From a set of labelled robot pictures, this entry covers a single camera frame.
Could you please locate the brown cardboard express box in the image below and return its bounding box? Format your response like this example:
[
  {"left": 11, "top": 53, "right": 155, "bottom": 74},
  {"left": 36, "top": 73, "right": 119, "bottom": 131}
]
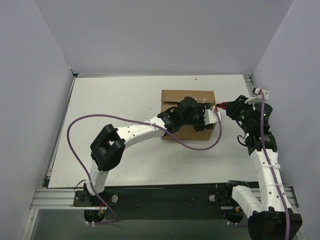
[{"left": 157, "top": 89, "right": 216, "bottom": 141}]

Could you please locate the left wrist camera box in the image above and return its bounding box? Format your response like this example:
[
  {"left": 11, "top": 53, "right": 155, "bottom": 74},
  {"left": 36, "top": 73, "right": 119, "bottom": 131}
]
[{"left": 204, "top": 109, "right": 222, "bottom": 125}]

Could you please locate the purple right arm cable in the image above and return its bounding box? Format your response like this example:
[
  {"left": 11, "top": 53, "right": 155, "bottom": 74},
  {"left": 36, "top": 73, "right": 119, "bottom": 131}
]
[{"left": 258, "top": 89, "right": 292, "bottom": 240}]

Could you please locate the red black utility knife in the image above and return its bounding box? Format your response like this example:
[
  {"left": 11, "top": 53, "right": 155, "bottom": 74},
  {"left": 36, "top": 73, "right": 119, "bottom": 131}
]
[{"left": 214, "top": 102, "right": 227, "bottom": 110}]

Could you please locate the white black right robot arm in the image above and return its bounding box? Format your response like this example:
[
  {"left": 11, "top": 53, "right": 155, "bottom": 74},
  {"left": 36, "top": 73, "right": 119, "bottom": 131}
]
[{"left": 219, "top": 94, "right": 303, "bottom": 240}]

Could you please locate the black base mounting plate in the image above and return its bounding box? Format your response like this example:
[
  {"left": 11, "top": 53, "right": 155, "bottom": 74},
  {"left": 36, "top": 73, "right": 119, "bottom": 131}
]
[{"left": 73, "top": 183, "right": 245, "bottom": 223}]

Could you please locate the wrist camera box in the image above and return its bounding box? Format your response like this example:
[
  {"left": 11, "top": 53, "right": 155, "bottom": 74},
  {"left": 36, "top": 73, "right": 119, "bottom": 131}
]
[
  {"left": 245, "top": 86, "right": 270, "bottom": 105},
  {"left": 204, "top": 109, "right": 222, "bottom": 125}
]

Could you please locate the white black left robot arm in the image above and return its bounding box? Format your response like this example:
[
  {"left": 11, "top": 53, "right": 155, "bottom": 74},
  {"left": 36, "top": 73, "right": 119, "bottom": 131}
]
[{"left": 84, "top": 96, "right": 221, "bottom": 206}]

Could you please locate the aluminium front frame rail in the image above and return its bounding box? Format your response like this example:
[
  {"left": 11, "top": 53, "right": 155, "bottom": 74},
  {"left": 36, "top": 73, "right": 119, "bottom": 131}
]
[{"left": 30, "top": 188, "right": 299, "bottom": 210}]

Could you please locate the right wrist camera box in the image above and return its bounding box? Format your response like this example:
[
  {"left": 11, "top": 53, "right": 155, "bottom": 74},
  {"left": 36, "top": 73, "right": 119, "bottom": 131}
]
[{"left": 245, "top": 86, "right": 270, "bottom": 105}]

